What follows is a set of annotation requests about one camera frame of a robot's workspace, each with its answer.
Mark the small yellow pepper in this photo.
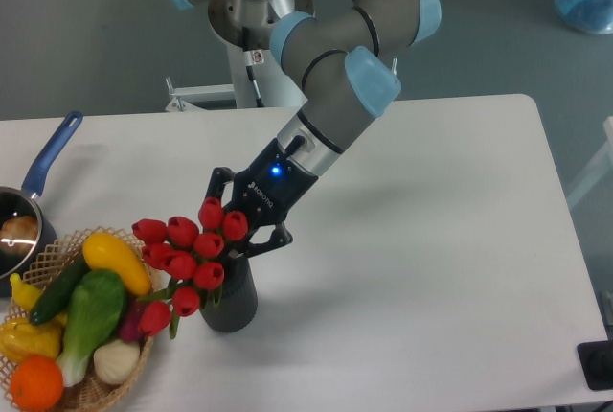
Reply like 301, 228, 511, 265
10, 273, 43, 311

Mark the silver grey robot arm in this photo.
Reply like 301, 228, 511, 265
174, 0, 442, 258

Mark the yellow pumpkin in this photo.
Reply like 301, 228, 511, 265
1, 317, 63, 364

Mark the blue handled saucepan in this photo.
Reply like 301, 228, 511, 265
1, 111, 83, 298

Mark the green bok choy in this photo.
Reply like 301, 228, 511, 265
57, 269, 127, 388

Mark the green cucumber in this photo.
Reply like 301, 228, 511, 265
29, 254, 90, 326

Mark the white garlic bulb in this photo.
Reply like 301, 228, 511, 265
93, 339, 140, 385

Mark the brown bread in pan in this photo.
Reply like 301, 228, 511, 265
1, 216, 38, 256

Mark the orange fruit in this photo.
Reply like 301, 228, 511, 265
10, 355, 64, 411

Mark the purple red onion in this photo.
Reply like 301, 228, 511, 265
117, 301, 146, 342

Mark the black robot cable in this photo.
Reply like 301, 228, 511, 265
240, 26, 265, 109

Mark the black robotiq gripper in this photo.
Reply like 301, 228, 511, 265
205, 137, 318, 259

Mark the black device at table edge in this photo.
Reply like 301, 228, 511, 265
577, 340, 612, 391

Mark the white metal frame right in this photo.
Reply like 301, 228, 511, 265
566, 116, 612, 211

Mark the yellow squash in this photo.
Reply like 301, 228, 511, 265
82, 232, 152, 297

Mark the red tulip bouquet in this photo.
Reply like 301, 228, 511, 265
132, 197, 249, 338

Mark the dark grey ribbed vase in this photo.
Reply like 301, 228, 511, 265
200, 257, 258, 333

